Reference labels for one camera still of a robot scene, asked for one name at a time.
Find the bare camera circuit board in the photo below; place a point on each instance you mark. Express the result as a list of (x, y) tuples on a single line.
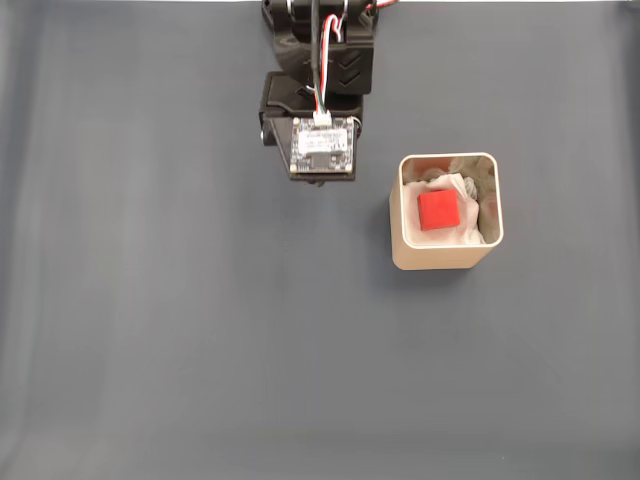
[(322, 145)]

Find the red cube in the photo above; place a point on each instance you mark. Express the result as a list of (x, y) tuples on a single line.
[(439, 211)]

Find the beige square box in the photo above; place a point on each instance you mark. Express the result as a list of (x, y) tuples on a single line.
[(430, 257)]

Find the dark grey table mat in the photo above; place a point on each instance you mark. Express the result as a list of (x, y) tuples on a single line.
[(175, 300)]

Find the white tissue paper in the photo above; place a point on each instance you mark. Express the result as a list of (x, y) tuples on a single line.
[(470, 235)]

